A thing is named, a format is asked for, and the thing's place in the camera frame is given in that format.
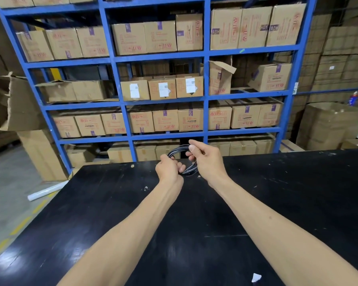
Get person's left hand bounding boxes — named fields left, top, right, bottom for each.
left=155, top=154, right=185, bottom=188

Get person's right hand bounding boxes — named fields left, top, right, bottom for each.
left=185, top=139, right=232, bottom=189

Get thin black cable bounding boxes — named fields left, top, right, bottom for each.
left=166, top=144, right=200, bottom=178

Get person's left forearm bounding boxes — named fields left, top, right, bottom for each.
left=57, top=175, right=184, bottom=286

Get person's right forearm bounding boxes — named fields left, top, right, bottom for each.
left=213, top=177, right=358, bottom=286

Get cardboard box with white label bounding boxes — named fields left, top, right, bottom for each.
left=148, top=77, right=177, bottom=101
left=175, top=75, right=204, bottom=99
left=120, top=79, right=151, bottom=101

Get small flat cardboard box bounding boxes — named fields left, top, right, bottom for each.
left=280, top=139, right=305, bottom=153

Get open flap cardboard carton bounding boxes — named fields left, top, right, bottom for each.
left=208, top=60, right=237, bottom=96

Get blue metal shelf rack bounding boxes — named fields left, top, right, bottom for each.
left=0, top=0, right=317, bottom=175
left=294, top=86, right=358, bottom=96

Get white plastic roll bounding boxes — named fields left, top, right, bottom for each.
left=27, top=180, right=69, bottom=202

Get large open cardboard carton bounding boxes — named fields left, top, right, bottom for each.
left=296, top=102, right=358, bottom=151

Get tall cardboard carton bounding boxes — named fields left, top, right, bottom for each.
left=17, top=129, right=69, bottom=182

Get rows of brown cardboard boxes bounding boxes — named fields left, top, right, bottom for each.
left=0, top=0, right=307, bottom=169

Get torn cardboard box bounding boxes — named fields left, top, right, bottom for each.
left=0, top=71, right=47, bottom=131

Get wall of stacked cartons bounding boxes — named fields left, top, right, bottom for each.
left=286, top=0, right=358, bottom=103

